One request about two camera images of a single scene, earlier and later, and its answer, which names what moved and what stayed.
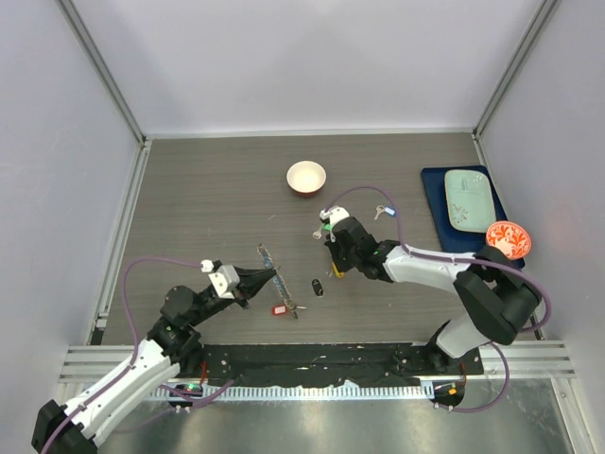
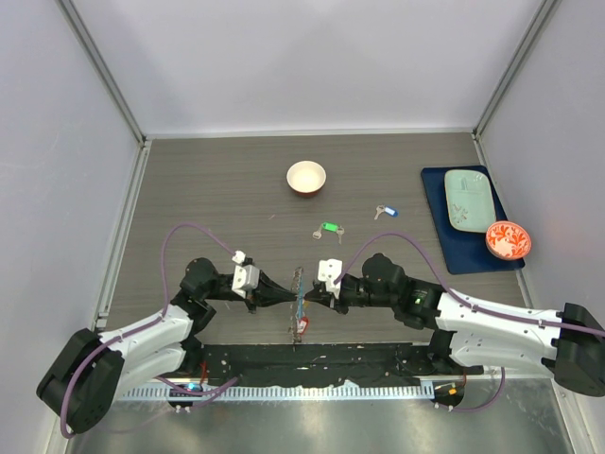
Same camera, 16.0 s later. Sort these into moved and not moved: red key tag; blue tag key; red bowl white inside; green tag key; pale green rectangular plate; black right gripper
Moved: red key tag; black right gripper
Not moved: red bowl white inside; blue tag key; pale green rectangular plate; green tag key
